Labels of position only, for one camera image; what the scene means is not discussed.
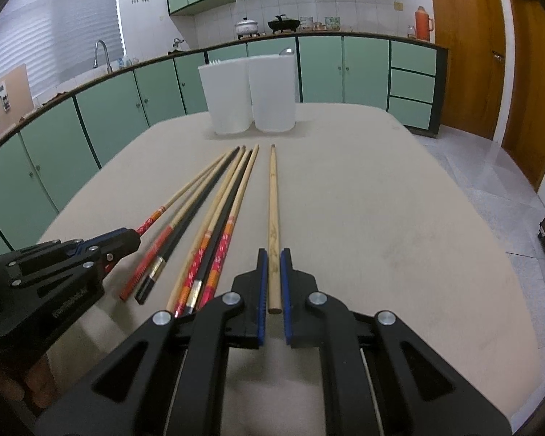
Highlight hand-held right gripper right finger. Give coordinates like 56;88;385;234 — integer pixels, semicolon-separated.
280;248;513;436

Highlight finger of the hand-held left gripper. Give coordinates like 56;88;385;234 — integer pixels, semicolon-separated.
9;228;142;288
0;238;90;270

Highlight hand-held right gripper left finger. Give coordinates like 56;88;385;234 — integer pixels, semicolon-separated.
34;247;269;436

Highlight red-handled wooden chopstick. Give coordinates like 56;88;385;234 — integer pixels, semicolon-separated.
136;152;230;236
195;144;261;312
119;148;241;301

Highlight black chopstick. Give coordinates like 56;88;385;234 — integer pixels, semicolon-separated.
135;145;247;305

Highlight red chopsticks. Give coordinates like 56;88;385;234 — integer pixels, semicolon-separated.
182;150;256;319

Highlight plain wooden chopstick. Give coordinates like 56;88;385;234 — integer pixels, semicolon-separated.
267;144;283;315

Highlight orange-handled wooden chopstick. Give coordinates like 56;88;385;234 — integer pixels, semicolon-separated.
166;148;253;313

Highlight white plastic utensil holder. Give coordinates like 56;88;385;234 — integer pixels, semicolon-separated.
197;59;254;135
247;52;297;133

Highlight person's left hand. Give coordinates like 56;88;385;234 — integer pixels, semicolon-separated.
0;352;58;415

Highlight green kitchen base cabinets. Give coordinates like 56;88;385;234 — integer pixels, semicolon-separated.
0;32;449;259

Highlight cardboard box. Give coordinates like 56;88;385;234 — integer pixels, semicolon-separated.
0;64;32;121

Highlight metal faucet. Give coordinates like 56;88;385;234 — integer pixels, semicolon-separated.
93;39;114;74

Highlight window blinds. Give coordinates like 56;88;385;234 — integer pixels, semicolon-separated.
0;0;125;101

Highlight white cooking pot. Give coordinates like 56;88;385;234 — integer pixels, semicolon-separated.
235;17;261;39

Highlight black wok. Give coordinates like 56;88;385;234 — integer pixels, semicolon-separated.
267;15;300;33

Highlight orange thermos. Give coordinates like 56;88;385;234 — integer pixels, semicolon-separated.
414;6;435;41

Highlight wooden door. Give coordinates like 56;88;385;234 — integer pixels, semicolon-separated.
500;0;545;191
426;0;509;141

